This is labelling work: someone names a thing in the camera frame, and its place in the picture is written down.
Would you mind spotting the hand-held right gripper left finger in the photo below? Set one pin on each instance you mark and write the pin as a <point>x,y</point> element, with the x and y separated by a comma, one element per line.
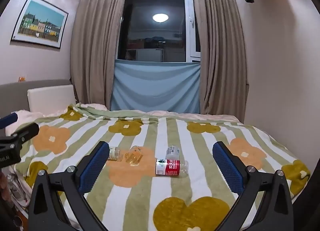
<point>95,167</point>

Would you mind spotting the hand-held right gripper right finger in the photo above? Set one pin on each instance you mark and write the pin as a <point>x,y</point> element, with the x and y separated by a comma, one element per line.
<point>228,168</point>

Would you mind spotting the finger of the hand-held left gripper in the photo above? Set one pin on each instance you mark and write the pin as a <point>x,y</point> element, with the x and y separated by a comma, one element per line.
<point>8,119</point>
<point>26,131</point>

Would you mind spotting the clear glass cup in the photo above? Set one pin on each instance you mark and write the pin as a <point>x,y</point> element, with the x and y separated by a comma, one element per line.
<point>133,156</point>

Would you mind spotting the clear white cap bottle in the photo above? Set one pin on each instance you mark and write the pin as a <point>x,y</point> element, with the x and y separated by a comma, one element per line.
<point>115,153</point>

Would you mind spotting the grey headboard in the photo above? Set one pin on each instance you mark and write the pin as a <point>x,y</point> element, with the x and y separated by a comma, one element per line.
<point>15,94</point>

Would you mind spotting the white pillow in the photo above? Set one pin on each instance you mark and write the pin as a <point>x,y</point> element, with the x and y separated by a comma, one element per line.
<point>51,97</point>

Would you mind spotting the small orange item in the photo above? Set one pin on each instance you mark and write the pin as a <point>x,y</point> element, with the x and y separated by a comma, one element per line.
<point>21,79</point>

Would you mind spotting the red label plastic bottle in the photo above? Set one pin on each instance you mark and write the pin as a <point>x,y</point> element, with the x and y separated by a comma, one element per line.
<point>171,167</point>

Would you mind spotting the small white label bottle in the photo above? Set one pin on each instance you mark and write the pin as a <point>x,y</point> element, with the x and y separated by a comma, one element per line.
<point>172,152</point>

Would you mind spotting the floral striped blanket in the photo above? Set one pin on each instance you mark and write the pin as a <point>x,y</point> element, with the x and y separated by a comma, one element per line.
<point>150,191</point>

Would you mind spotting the light blue cloth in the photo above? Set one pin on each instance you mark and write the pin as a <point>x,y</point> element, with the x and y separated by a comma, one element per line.
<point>156,86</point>

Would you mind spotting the framed houses picture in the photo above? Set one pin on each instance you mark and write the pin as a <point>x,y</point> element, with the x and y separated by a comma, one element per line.
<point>39,22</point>

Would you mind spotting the beige curtain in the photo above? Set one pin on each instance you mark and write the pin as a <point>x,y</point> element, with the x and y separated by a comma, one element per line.
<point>220,48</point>
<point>96,46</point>

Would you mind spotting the window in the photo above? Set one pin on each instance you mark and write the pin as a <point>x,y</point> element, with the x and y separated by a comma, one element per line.
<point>155,28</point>

